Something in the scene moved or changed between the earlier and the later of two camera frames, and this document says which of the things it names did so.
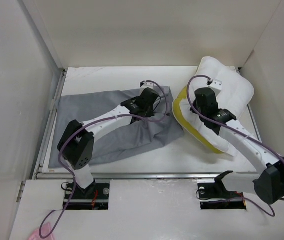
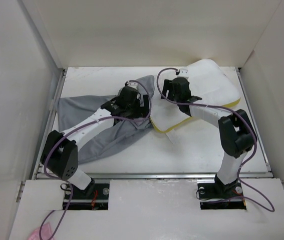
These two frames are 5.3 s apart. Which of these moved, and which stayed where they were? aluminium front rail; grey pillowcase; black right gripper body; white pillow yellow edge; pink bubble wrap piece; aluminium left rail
Moved: grey pillowcase; black right gripper body; white pillow yellow edge
Stayed: pink bubble wrap piece; aluminium left rail; aluminium front rail
